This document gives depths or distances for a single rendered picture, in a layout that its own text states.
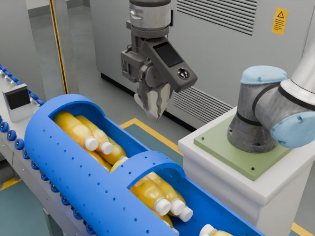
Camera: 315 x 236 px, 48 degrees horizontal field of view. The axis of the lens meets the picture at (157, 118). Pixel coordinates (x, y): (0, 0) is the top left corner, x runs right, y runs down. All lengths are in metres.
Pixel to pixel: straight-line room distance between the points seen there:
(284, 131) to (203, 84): 1.87
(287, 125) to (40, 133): 0.71
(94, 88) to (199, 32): 1.55
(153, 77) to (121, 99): 2.85
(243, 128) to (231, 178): 0.15
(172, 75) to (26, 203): 2.10
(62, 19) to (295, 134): 1.23
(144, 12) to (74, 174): 0.52
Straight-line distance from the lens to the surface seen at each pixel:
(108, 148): 1.16
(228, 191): 1.09
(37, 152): 1.16
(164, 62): 0.64
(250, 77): 0.98
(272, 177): 1.04
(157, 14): 0.64
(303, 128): 0.89
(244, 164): 1.03
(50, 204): 1.35
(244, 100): 1.01
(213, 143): 1.08
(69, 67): 1.87
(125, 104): 3.44
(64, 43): 1.82
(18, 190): 2.73
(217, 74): 2.58
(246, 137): 1.05
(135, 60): 0.69
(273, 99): 0.91
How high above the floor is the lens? 1.84
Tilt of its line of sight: 35 degrees down
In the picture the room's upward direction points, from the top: straight up
